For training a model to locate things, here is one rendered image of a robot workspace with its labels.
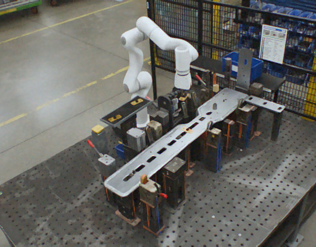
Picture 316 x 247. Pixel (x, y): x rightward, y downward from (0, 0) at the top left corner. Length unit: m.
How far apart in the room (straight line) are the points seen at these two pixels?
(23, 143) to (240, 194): 2.76
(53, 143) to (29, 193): 1.66
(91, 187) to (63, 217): 0.30
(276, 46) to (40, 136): 2.82
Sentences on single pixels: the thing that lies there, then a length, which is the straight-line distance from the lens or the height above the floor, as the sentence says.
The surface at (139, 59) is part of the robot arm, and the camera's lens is 2.53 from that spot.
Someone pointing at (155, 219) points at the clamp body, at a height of 0.82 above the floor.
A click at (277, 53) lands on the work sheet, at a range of 3.03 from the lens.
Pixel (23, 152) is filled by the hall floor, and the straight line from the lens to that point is 4.24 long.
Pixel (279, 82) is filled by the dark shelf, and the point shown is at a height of 1.03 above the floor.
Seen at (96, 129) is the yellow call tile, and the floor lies 1.16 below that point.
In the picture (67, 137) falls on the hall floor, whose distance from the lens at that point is 4.28.
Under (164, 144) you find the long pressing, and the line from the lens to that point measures 2.32.
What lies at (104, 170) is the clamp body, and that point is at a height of 0.99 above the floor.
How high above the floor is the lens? 2.44
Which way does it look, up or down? 35 degrees down
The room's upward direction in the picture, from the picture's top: 4 degrees counter-clockwise
